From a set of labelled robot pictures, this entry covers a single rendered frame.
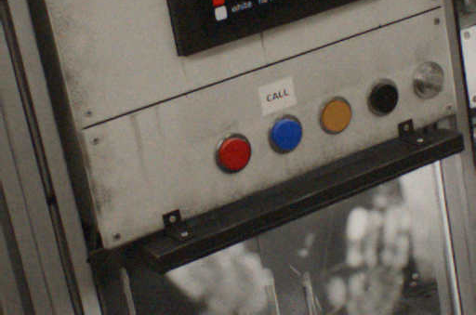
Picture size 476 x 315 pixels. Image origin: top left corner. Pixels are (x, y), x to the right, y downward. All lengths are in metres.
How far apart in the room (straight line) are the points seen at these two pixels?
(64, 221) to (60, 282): 0.06
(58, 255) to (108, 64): 0.18
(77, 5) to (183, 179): 0.20
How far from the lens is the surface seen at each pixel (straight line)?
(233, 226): 1.14
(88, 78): 1.09
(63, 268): 1.14
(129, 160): 1.12
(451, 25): 1.30
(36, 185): 1.10
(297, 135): 1.19
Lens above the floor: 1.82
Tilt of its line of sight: 17 degrees down
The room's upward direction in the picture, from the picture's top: 11 degrees counter-clockwise
